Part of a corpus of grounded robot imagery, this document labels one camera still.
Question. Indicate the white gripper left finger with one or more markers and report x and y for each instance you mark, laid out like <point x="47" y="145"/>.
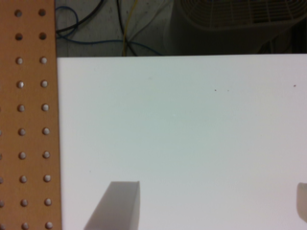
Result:
<point x="118" y="209"/>

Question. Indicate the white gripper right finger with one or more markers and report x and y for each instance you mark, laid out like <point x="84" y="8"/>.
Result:
<point x="301" y="200"/>

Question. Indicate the brown perforated pegboard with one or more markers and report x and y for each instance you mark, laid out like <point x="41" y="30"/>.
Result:
<point x="29" y="117"/>

